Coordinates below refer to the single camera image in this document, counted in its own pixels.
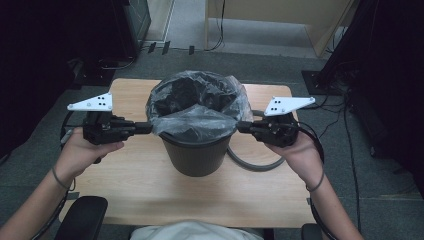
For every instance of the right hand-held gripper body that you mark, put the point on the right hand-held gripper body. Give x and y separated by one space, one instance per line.
278 130

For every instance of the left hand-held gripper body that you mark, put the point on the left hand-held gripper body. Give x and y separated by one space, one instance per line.
103 128

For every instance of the grey translucent garbage bag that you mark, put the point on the grey translucent garbage bag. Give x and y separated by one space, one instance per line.
196 120

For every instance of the dark grey trash bin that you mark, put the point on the dark grey trash bin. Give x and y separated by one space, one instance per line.
196 156

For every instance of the person's left hand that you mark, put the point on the person's left hand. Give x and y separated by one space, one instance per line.
80 156

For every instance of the person's right hand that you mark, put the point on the person's right hand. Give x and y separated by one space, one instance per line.
305 160

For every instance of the black floor plate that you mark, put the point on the black floor plate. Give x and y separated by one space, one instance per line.
96 76

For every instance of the black metal stand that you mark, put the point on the black metal stand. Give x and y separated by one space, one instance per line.
320 83

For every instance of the grey wrist band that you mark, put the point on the grey wrist band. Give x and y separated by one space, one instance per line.
57 180
319 185

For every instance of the black tape piece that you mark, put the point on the black tape piece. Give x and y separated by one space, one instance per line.
166 47
152 47
191 50

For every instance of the dark curtain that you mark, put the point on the dark curtain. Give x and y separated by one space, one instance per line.
40 66
396 83

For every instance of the black cabinet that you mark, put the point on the black cabinet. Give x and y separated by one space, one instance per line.
133 26

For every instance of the person's white shirt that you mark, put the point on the person's white shirt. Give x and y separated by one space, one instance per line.
193 231

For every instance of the beige wooden partition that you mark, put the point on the beige wooden partition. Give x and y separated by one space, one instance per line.
266 10

